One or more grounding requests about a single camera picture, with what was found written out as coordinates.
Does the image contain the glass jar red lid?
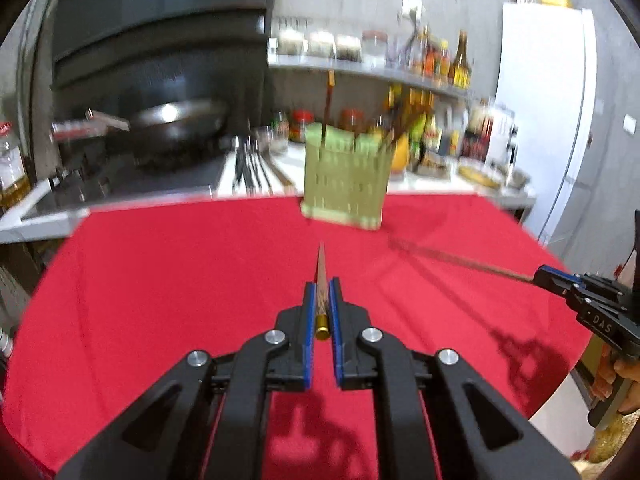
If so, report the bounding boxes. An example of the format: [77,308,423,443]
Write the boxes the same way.
[290,110,315,143]

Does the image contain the red packet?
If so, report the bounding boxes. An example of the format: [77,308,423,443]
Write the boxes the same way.
[462,110,493,158]

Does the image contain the red sauce bottle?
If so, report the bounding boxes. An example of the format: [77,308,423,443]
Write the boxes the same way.
[422,35,437,78]

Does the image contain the clear glass bottle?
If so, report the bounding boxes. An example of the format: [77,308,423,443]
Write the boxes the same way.
[412,25,426,73]

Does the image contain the black kitchen tongs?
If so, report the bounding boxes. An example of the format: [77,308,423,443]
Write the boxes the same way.
[232,135,262,195]

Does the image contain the black range hood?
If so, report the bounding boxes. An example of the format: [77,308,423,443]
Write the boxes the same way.
[37,0,281,91]

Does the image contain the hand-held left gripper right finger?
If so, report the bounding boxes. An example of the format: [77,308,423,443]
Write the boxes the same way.
[329,276,577,480]

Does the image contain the cooking oil bottle red cap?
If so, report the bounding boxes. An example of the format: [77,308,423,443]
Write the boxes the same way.
[0,121,32,211]

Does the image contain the green plastic utensil holder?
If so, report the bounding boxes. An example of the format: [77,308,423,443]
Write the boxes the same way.
[300,122,392,232]

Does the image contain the brown wooden chopstick gold cap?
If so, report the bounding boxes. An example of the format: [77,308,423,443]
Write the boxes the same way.
[389,236,541,283]
[322,71,335,148]
[386,87,407,147]
[384,105,426,148]
[314,242,332,342]

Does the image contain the brown sauce bottle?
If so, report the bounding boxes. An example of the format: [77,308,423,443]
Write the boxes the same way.
[450,30,472,88]

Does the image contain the orange sauce bottle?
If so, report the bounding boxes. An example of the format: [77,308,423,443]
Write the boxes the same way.
[434,40,451,83]

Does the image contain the white refrigerator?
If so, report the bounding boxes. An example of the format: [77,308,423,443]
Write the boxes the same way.
[495,2,598,246]

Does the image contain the white wall shelf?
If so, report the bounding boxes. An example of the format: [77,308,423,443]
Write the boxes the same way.
[267,52,473,98]

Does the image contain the green plastic bottle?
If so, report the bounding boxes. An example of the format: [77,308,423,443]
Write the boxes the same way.
[410,115,427,158]

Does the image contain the glass spice jar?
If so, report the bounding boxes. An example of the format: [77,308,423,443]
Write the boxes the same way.
[336,34,362,62]
[276,27,307,56]
[362,30,388,58]
[307,30,336,58]

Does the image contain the black wok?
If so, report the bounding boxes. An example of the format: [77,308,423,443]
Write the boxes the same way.
[52,97,231,158]

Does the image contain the glass jar dark lid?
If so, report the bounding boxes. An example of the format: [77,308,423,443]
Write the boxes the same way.
[270,112,291,155]

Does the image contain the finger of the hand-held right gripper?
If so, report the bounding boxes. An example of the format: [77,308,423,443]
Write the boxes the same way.
[534,265,617,294]
[533,275,587,314]

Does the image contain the person's right hand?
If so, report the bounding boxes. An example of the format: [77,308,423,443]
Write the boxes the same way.
[592,356,640,402]

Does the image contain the black cooktop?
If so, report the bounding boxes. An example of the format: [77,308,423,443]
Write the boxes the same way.
[20,152,226,211]

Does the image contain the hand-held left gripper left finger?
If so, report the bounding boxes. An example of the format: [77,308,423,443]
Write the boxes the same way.
[56,281,317,480]

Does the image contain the red table cloth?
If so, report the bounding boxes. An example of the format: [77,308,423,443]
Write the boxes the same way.
[0,192,593,480]

